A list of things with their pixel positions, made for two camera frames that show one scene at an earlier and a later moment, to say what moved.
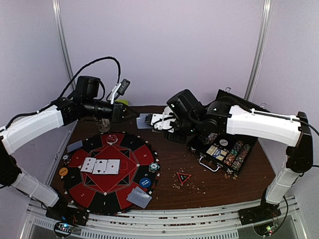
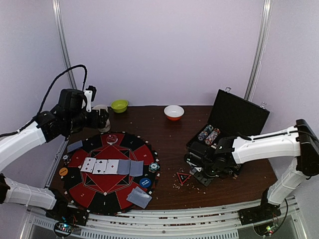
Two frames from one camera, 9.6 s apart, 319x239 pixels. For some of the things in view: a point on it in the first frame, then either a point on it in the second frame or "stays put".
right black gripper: x=172 y=136 to x=193 y=161
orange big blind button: x=63 y=171 stays put
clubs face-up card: x=99 y=167 stays put
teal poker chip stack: x=153 y=167 stays put
